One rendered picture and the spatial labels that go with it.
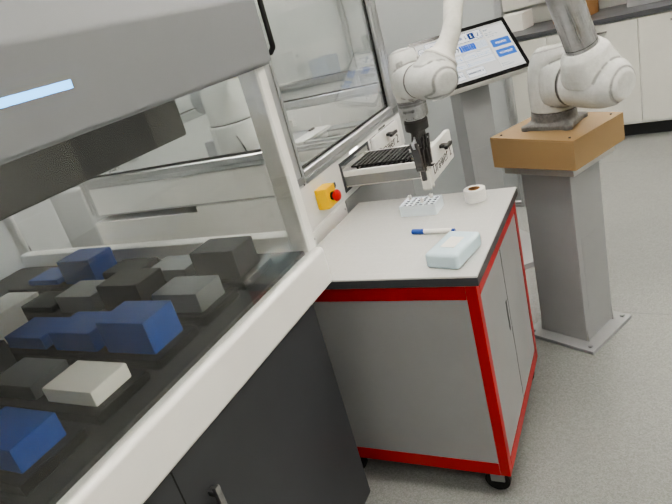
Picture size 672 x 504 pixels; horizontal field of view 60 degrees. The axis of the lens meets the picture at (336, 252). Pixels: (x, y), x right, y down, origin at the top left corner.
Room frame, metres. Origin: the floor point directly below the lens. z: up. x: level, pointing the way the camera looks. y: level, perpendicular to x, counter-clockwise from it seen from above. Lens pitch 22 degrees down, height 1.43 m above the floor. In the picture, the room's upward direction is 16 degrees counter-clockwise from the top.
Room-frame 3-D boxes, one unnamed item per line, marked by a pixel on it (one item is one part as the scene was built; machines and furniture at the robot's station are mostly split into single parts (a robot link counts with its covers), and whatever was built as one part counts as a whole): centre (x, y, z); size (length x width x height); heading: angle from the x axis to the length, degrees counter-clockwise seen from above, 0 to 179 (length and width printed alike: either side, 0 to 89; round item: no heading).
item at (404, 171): (2.14, -0.27, 0.86); 0.40 x 0.26 x 0.06; 59
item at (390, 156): (2.13, -0.28, 0.87); 0.22 x 0.18 x 0.06; 59
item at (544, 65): (2.03, -0.89, 1.03); 0.18 x 0.16 x 0.22; 17
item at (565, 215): (2.04, -0.89, 0.38); 0.30 x 0.30 x 0.76; 34
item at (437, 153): (2.03, -0.45, 0.87); 0.29 x 0.02 x 0.11; 149
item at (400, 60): (1.82, -0.36, 1.20); 0.13 x 0.11 x 0.16; 15
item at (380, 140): (2.46, -0.34, 0.87); 0.29 x 0.02 x 0.11; 149
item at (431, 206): (1.82, -0.32, 0.78); 0.12 x 0.08 x 0.04; 57
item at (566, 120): (2.05, -0.90, 0.90); 0.22 x 0.18 x 0.06; 134
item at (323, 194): (1.90, -0.02, 0.88); 0.07 x 0.05 x 0.07; 149
